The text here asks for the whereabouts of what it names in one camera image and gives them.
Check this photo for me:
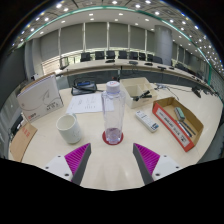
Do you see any clear plastic water bottle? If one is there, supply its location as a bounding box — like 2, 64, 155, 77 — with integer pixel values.
100, 80, 127, 145

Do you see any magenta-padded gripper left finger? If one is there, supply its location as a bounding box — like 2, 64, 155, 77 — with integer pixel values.
43, 143, 92, 186

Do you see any small black desk device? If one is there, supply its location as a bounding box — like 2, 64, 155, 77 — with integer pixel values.
192, 85, 203, 99

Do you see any row of black office chairs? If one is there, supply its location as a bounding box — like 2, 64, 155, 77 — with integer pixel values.
79, 49, 204, 79

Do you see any group of ceiling lights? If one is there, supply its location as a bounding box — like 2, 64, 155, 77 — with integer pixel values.
13, 0, 221, 64

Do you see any small dark monitor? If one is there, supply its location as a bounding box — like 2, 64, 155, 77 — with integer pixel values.
59, 56, 70, 70

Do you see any grey whiteboard eraser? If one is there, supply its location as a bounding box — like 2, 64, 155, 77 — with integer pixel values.
173, 106, 186, 122

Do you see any brown box with red label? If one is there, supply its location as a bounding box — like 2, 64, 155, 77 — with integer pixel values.
152, 96, 205, 153

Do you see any black conference microphone unit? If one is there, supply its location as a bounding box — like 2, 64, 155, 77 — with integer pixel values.
70, 78, 98, 97

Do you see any black marker pen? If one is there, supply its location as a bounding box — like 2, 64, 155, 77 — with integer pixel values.
176, 121, 194, 139
182, 119, 198, 136

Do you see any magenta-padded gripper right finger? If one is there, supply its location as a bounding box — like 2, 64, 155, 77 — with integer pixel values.
131, 143, 184, 186

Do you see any flat brown cardboard piece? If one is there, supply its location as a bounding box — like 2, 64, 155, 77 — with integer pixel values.
9, 121, 39, 163

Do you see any white ceramic mug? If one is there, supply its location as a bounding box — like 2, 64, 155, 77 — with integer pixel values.
55, 112, 83, 145

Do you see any white remote control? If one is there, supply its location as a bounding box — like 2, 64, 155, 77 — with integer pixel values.
134, 110, 160, 133

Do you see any flat round red coaster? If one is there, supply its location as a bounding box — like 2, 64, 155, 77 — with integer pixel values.
101, 129, 125, 146

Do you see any black plastic tool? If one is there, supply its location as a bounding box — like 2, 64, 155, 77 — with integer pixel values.
132, 89, 153, 102

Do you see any printed white paper sheet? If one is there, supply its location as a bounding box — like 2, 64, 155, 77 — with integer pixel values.
65, 92, 115, 115

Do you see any white copy paper box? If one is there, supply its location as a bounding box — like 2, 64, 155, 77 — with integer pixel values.
16, 73, 64, 124

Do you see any thin black cable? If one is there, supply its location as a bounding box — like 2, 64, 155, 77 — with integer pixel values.
154, 83, 194, 101

